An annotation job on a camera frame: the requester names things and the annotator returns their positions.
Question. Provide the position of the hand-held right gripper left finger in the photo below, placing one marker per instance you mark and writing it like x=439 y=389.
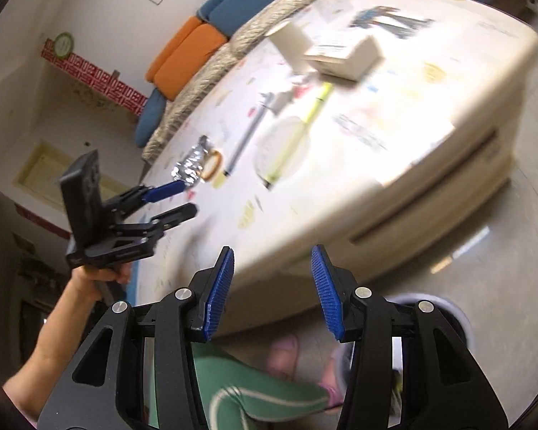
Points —
x=217 y=291

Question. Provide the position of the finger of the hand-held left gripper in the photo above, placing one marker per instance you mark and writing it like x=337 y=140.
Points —
x=175 y=215
x=161 y=191

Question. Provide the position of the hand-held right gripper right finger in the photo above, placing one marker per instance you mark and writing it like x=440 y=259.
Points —
x=327 y=291

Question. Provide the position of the silver foil wrapper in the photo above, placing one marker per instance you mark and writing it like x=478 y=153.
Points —
x=190 y=163

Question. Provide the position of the gray pen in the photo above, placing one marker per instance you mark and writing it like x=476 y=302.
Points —
x=246 y=139

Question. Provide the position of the clear plastic lid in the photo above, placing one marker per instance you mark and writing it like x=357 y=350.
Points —
x=269 y=152

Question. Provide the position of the white tissue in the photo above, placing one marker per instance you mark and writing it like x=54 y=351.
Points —
x=284 y=101

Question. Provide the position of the yellow pen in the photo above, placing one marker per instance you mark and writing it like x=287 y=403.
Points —
x=302 y=125

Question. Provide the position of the white cardboard box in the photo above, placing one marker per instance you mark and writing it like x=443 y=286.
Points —
x=340 y=58

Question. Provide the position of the person's left forearm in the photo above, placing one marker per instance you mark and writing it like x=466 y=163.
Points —
x=54 y=345

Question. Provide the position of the person's left hand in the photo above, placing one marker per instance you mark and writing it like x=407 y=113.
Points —
x=112 y=275

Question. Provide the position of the pale yellow door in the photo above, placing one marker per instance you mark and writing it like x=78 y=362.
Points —
x=49 y=165

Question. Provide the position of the blue sofa bolster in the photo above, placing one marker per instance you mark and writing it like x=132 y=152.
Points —
x=150 y=116

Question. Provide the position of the pink slipper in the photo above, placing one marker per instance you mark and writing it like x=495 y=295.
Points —
x=334 y=380
x=283 y=356

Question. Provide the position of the person's leg green pants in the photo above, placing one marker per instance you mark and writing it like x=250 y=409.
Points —
x=260 y=394

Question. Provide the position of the orange sofa cushion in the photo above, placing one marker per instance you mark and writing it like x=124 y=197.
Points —
x=170 y=49
x=192 y=58

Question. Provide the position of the cream coffee table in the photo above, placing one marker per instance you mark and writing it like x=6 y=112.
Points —
x=453 y=188

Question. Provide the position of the sofa with beige quilted cover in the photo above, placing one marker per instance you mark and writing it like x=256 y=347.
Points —
x=260 y=22

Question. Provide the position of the red patterned wall decal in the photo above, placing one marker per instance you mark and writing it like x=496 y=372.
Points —
x=98 y=80

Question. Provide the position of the green round wall clock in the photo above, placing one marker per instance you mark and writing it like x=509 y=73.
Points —
x=64 y=45

